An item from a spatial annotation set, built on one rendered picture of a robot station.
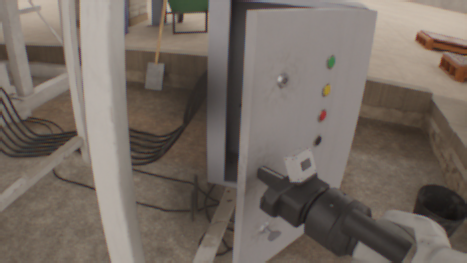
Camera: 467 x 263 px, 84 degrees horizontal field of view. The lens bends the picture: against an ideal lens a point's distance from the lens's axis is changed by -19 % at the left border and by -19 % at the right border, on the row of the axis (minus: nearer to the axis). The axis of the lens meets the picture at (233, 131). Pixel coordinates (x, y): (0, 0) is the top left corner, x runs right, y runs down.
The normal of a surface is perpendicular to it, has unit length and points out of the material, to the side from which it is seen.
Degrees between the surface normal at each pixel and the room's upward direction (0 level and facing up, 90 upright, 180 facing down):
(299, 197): 0
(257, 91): 90
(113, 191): 81
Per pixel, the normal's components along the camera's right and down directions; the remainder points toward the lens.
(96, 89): -0.28, 0.31
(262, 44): 0.66, 0.39
